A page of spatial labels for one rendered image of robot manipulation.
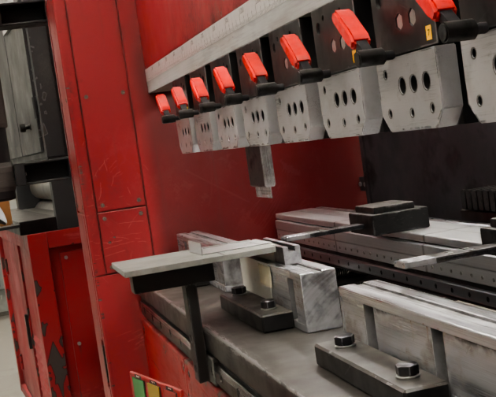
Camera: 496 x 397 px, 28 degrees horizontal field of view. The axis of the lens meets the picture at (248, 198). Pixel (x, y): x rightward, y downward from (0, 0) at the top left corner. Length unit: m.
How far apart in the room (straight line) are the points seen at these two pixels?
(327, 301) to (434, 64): 0.68
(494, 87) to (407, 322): 0.40
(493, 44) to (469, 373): 0.36
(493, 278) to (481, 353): 0.50
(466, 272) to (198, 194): 1.18
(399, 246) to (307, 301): 0.31
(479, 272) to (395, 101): 0.54
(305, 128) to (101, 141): 1.28
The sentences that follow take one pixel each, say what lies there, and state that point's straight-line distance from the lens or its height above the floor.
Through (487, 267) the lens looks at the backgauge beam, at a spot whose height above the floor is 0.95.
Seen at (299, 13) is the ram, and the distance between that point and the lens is 1.34.
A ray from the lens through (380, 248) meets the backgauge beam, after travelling 1.89.
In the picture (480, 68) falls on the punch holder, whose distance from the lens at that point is 0.89.
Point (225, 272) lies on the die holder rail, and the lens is 2.10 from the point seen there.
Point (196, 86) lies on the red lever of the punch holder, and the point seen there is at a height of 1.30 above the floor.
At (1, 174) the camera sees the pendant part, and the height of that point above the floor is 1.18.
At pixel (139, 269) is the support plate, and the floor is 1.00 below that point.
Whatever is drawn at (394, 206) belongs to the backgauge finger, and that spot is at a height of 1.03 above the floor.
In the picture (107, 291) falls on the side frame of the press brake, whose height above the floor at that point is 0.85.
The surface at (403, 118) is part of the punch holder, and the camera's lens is 1.05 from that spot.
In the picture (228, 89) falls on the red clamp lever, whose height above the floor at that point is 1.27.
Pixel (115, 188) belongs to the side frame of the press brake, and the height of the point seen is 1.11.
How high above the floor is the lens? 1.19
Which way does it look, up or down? 4 degrees down
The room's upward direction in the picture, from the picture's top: 8 degrees counter-clockwise
